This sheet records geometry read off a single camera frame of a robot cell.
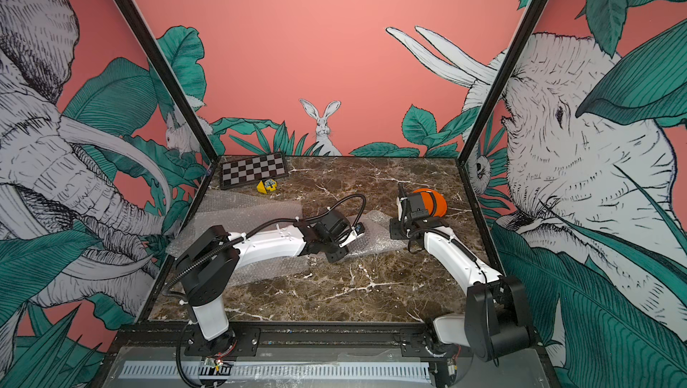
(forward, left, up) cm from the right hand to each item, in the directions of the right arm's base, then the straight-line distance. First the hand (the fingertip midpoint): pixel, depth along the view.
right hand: (395, 221), depth 89 cm
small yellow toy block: (+20, +52, -6) cm, 56 cm away
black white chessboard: (+28, +59, -5) cm, 66 cm away
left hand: (-5, +17, -5) cm, 18 cm away
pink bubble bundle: (-14, +39, -8) cm, 43 cm away
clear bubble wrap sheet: (+8, +58, -8) cm, 60 cm away
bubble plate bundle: (-3, +6, -8) cm, 10 cm away
